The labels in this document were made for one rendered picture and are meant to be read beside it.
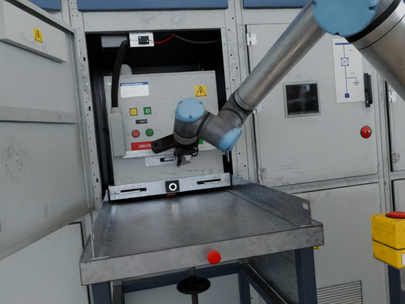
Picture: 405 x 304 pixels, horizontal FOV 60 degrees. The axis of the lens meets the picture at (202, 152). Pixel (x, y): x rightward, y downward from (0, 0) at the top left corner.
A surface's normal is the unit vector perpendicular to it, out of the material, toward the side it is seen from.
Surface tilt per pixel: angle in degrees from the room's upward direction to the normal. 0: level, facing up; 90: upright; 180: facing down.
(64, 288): 90
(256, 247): 90
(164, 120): 90
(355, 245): 90
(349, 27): 120
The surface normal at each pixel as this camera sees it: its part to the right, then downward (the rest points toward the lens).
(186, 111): 0.07, -0.52
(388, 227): -0.97, 0.10
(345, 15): -0.55, 0.58
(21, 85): 0.99, -0.08
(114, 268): 0.21, 0.04
